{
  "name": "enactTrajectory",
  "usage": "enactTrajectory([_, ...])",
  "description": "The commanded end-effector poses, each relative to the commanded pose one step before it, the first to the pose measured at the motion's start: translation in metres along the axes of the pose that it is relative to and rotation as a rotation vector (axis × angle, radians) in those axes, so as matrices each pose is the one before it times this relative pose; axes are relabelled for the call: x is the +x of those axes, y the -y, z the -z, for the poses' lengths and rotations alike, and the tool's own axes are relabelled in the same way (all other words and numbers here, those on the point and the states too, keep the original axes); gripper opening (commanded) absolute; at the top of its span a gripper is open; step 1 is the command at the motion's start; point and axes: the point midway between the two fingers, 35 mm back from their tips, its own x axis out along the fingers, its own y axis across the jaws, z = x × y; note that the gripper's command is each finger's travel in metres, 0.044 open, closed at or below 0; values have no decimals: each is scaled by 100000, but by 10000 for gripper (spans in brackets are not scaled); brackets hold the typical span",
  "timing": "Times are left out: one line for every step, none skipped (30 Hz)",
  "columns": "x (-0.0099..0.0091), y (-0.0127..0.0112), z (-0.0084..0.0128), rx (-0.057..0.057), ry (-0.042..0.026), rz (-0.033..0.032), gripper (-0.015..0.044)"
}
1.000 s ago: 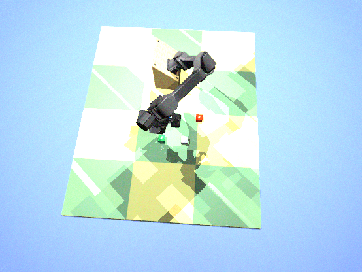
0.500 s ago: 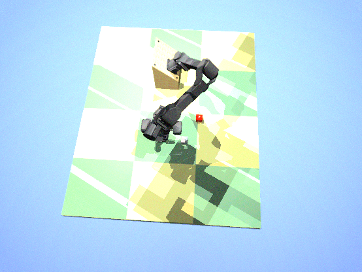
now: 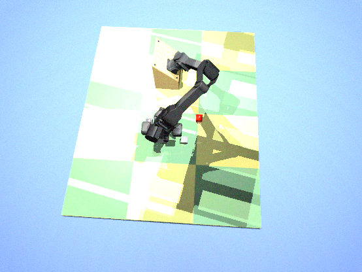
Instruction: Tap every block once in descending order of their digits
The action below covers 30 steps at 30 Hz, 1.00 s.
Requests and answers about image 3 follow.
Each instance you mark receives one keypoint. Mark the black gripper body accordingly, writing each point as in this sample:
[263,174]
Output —
[176,130]

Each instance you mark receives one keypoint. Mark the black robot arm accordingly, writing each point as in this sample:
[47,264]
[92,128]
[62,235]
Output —
[157,132]

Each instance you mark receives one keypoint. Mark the red block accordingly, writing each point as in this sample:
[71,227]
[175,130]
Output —
[199,117]

